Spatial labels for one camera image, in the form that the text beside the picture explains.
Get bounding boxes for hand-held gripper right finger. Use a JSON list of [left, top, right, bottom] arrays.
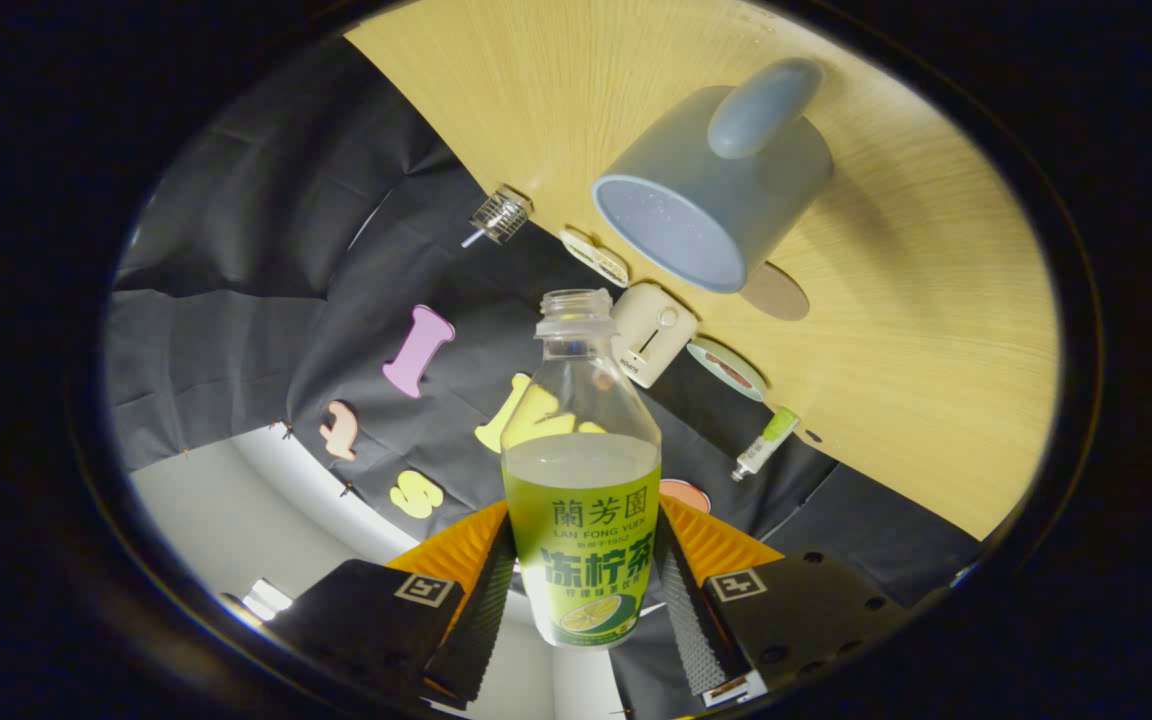
[[654, 495, 912, 711]]

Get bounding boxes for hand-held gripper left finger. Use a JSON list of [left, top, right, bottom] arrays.
[[266, 500, 517, 706]]

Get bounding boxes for clear green label juice bottle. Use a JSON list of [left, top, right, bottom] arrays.
[[501, 289, 663, 649]]

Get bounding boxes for round brown coaster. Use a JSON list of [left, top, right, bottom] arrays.
[[739, 261, 811, 323]]

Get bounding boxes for light blue cup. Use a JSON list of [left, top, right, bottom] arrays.
[[591, 57, 835, 295]]

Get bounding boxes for slim white green bottle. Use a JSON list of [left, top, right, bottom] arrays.
[[731, 407, 800, 483]]

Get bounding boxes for ceiling light panel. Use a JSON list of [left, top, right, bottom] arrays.
[[241, 578, 294, 621]]

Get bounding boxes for brown meat slice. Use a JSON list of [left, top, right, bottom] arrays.
[[704, 352, 759, 393]]

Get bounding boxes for pale green plate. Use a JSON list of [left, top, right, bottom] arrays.
[[686, 337, 769, 403]]

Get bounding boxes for white toaster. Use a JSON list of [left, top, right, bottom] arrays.
[[610, 282, 699, 390]]

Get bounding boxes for white divided dish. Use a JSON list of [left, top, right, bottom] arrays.
[[558, 227, 631, 289]]

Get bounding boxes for metal wire holder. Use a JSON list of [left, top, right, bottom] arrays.
[[472, 184, 535, 246]]

